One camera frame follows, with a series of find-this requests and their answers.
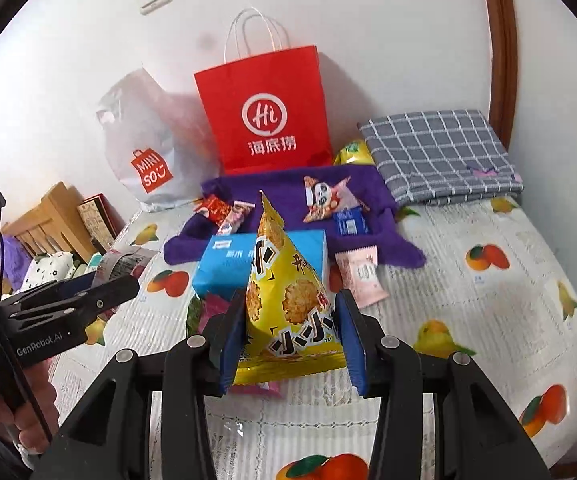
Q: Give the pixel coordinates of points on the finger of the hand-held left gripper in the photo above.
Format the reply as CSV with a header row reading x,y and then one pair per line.
x,y
93,300
53,292

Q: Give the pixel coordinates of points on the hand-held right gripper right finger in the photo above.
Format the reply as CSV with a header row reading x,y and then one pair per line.
x,y
353,345

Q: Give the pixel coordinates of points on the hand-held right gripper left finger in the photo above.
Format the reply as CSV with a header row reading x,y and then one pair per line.
x,y
231,345

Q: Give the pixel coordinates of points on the silver snack packet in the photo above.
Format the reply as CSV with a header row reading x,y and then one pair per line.
x,y
118,262

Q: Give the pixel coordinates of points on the yellow triangular snack packet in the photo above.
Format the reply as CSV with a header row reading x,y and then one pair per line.
x,y
288,305

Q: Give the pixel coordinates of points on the person's left hand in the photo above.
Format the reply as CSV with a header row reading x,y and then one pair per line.
x,y
28,415

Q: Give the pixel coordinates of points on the white polka dot cloth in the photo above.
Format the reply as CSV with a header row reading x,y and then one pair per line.
x,y
48,270

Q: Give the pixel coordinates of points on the green and white tube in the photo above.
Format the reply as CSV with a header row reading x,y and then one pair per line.
x,y
88,263

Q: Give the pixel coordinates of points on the green snack packet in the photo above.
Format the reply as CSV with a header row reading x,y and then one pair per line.
x,y
196,312

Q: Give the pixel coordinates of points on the small white-pink snack packet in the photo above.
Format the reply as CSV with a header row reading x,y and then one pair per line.
x,y
361,275

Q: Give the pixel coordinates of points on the wooden headboard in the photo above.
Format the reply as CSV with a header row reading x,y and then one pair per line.
x,y
53,215

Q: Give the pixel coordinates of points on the dark red patterned box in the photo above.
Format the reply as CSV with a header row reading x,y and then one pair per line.
x,y
98,220

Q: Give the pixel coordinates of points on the blue tissue pack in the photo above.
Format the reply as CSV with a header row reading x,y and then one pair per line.
x,y
223,265

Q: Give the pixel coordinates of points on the fruit print sheet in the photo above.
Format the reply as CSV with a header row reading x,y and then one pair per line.
x,y
468,320

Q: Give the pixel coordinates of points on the small blue snack packet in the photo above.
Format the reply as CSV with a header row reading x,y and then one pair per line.
x,y
351,222

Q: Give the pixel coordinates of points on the pink striped snack packet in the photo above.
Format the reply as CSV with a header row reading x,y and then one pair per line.
x,y
236,217

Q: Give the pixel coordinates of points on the small red snack packet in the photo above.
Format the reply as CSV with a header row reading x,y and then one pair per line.
x,y
213,208

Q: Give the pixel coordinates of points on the panda print snack packet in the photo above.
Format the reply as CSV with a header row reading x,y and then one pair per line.
x,y
326,197

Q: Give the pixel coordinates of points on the purple towel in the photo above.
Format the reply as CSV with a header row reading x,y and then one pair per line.
x,y
283,190

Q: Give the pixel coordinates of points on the white plastic shopping bag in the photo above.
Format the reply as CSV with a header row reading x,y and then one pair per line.
x,y
158,125

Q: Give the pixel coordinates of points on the yellow-green snack packet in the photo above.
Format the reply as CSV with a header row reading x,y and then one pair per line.
x,y
356,154

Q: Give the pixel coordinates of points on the grey checked folded cloth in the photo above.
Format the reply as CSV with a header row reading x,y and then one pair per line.
x,y
438,155

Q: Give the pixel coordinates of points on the red paper bag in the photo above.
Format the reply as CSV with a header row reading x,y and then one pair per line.
x,y
263,110

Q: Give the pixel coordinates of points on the brown wooden door frame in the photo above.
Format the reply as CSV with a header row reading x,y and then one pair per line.
x,y
498,50

